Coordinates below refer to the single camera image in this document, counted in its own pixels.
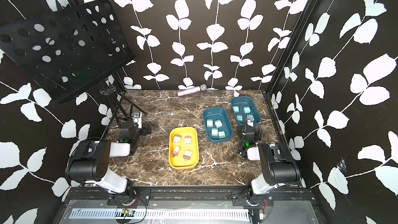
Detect green plug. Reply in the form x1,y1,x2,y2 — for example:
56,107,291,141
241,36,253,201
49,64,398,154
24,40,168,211
211,128,218,136
214,120,223,128
206,119,214,128
236,114,243,122
218,131,226,139
233,105,239,113
247,115,254,122
243,106,251,114

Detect teal storage tray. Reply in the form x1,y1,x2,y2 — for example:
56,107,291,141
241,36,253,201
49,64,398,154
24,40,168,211
231,96,261,127
203,107,234,144

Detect pink plug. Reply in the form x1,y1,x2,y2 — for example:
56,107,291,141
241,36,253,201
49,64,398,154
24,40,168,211
172,146,180,157
183,150,192,160
184,136,192,145
173,135,181,144

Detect yellow storage tray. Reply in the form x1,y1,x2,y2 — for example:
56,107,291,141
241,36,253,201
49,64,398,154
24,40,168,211
169,127,199,170

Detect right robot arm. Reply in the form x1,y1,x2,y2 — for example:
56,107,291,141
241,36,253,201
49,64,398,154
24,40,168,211
237,119,301,195

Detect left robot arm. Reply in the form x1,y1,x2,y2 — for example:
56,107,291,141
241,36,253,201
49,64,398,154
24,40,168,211
65,121,151,197

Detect black tripod stand legs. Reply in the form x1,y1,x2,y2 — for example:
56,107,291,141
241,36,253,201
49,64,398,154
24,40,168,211
100,82,148,127

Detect black perforated music stand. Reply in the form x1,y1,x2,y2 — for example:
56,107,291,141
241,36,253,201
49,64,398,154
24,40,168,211
1,0,135,104

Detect black front mounting rail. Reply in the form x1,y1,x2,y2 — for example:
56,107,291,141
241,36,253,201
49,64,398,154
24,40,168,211
66,185,317,208

